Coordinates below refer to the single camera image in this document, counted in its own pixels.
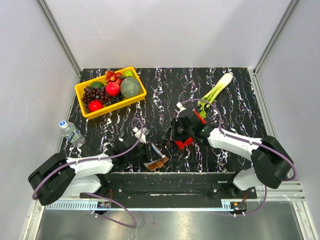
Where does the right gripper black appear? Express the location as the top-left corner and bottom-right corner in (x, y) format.
(163, 118), (194, 142)

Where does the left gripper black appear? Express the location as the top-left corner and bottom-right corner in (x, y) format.
(125, 140), (163, 164)

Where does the light blue credit card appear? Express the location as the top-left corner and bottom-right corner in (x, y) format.
(151, 142), (166, 159)

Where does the red plastic card box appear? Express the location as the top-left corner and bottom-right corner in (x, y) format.
(174, 109), (201, 150)

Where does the brown leather card holder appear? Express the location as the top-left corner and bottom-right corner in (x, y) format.
(143, 156), (169, 172)

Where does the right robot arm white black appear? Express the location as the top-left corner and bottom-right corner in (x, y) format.
(162, 111), (294, 198)

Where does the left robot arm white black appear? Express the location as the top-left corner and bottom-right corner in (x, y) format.
(28, 136), (152, 206)

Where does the black marble pattern mat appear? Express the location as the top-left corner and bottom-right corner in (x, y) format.
(57, 67), (267, 173)

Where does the green celery stalk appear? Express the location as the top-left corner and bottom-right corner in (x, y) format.
(197, 73), (233, 119)

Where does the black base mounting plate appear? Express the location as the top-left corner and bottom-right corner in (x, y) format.
(79, 181), (257, 200)

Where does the green cantaloupe melon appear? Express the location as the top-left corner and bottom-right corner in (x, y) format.
(120, 77), (142, 98)

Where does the red apple lower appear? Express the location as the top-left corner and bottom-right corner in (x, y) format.
(87, 100), (104, 113)

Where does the red apple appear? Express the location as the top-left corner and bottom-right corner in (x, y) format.
(87, 100), (104, 113)
(105, 82), (121, 97)

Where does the red apple upper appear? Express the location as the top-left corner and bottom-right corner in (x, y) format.
(105, 82), (121, 97)

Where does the yellow plastic fruit tray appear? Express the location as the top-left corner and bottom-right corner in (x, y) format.
(75, 66), (147, 120)

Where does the dark purple grape bunch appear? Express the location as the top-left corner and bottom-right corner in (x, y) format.
(81, 86), (124, 113)

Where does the red lychee cluster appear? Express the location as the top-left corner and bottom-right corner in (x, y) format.
(105, 70), (123, 85)

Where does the dark green avocado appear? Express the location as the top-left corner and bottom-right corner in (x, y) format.
(90, 81), (105, 89)

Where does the clear plastic water bottle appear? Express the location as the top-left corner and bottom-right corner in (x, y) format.
(59, 120), (86, 148)

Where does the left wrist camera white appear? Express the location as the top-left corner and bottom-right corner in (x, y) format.
(132, 127), (149, 144)

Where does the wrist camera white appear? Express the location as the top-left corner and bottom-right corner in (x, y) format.
(174, 102), (186, 118)
(132, 127), (149, 144)

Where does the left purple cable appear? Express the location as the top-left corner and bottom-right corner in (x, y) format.
(32, 117), (145, 228)

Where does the purple cable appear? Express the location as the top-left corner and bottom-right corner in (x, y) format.
(32, 117), (145, 228)
(178, 99), (298, 217)

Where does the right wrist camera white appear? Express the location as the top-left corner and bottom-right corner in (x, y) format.
(174, 102), (186, 118)

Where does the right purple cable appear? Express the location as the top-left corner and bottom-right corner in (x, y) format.
(178, 99), (298, 217)

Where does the aluminium frame rail front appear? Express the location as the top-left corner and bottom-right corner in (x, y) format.
(49, 182), (305, 203)

